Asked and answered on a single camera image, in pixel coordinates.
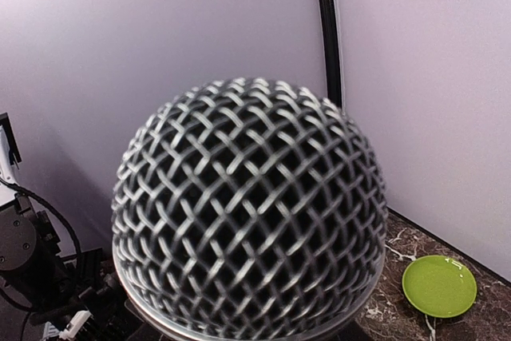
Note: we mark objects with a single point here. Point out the purple glitter microphone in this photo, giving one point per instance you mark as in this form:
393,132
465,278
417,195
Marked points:
249,209

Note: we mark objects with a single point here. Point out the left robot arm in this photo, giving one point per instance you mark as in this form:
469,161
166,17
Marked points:
44,271

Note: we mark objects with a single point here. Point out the green plate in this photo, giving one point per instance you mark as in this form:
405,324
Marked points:
439,286

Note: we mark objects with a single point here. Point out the left black frame post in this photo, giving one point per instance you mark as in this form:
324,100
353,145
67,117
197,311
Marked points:
332,52

